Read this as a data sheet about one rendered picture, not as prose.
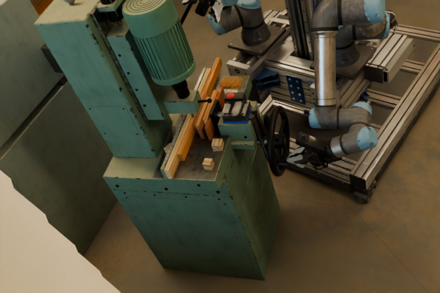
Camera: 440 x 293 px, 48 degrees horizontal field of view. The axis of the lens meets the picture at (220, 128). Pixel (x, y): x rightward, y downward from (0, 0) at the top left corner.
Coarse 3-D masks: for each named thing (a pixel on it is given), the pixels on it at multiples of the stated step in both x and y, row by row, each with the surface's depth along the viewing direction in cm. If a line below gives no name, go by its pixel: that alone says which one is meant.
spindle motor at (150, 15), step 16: (128, 0) 171; (144, 0) 168; (160, 0) 165; (128, 16) 165; (144, 16) 162; (160, 16) 164; (176, 16) 171; (144, 32) 167; (160, 32) 167; (176, 32) 171; (144, 48) 173; (160, 48) 172; (176, 48) 174; (160, 64) 176; (176, 64) 178; (192, 64) 184; (160, 80) 182; (176, 80) 181
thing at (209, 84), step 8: (216, 64) 229; (216, 72) 227; (208, 80) 221; (208, 88) 218; (200, 96) 215; (192, 128) 203; (184, 136) 200; (192, 136) 203; (184, 144) 197; (184, 152) 196; (184, 160) 196
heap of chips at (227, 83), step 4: (224, 80) 223; (228, 80) 221; (232, 80) 221; (236, 80) 220; (240, 80) 221; (220, 84) 223; (224, 84) 221; (228, 84) 220; (232, 84) 220; (236, 84) 219; (240, 84) 220; (224, 88) 221; (228, 88) 220; (232, 88) 220
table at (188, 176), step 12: (216, 84) 225; (216, 132) 203; (192, 144) 201; (204, 144) 200; (228, 144) 197; (240, 144) 199; (252, 144) 197; (192, 156) 196; (204, 156) 195; (216, 156) 193; (228, 156) 198; (180, 168) 194; (192, 168) 192; (216, 168) 189; (168, 180) 192; (180, 180) 190; (192, 180) 188; (204, 180) 186; (216, 180) 186
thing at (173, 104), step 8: (168, 96) 200; (176, 96) 198; (192, 96) 196; (168, 104) 198; (176, 104) 197; (184, 104) 196; (192, 104) 195; (200, 104) 200; (168, 112) 202; (176, 112) 201; (184, 112) 200; (192, 112) 198
